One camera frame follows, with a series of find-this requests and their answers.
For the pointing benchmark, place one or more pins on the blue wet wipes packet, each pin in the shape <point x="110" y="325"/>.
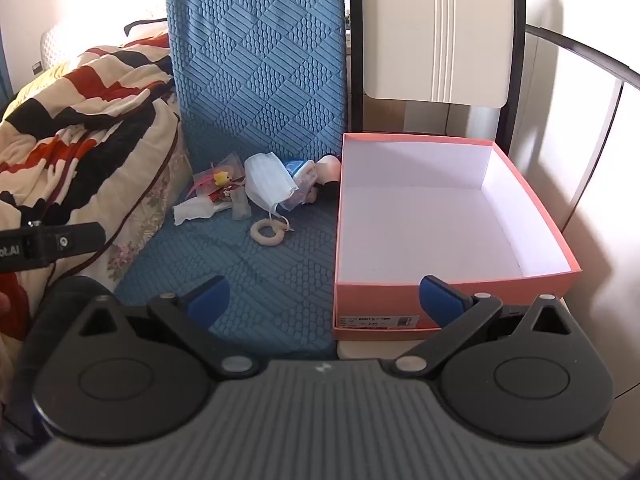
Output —
<point x="299" y="167"/>

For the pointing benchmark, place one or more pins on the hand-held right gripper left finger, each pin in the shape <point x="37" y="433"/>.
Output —
<point x="210" y="299"/>

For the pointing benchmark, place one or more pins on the white paper tissue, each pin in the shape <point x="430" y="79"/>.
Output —
<point x="192" y="208"/>

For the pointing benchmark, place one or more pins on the yellow bird toy pink feather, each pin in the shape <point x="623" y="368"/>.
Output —
<point x="220" y="178"/>

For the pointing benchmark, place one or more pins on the panda plush toy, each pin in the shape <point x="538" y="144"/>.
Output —
<point x="327" y="166"/>

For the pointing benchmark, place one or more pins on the black curved rail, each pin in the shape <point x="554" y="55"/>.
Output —
<point x="590" y="52"/>

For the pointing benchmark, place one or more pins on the cream folding chair black frame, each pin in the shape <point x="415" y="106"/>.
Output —
<point x="435" y="35"/>

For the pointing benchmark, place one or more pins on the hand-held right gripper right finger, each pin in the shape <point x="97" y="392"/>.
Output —
<point x="440" y="302"/>

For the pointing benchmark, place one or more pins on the cream red black blanket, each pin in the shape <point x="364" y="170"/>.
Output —
<point x="75" y="110"/>

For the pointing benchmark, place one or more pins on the pink cardboard box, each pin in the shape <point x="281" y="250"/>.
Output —
<point x="430" y="220"/>

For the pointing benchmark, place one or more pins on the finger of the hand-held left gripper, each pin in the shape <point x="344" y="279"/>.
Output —
<point x="65" y="241"/>

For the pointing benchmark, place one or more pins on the clear plastic bag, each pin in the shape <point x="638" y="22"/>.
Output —
<point x="232" y="162"/>

